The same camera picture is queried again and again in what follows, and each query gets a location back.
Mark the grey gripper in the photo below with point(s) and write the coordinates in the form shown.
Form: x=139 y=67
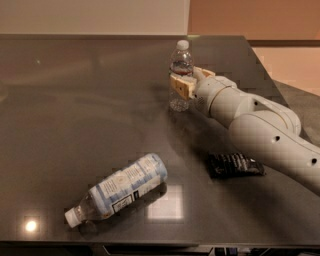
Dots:
x=207 y=91

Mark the clear water bottle red label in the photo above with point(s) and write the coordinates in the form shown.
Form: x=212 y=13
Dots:
x=181 y=63

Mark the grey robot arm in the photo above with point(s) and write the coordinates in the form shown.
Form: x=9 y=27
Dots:
x=260 y=128

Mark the blue labelled water bottle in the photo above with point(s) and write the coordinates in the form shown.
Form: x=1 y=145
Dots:
x=119 y=190

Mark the black snack bar wrapper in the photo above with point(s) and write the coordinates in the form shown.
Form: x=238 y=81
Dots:
x=223 y=166

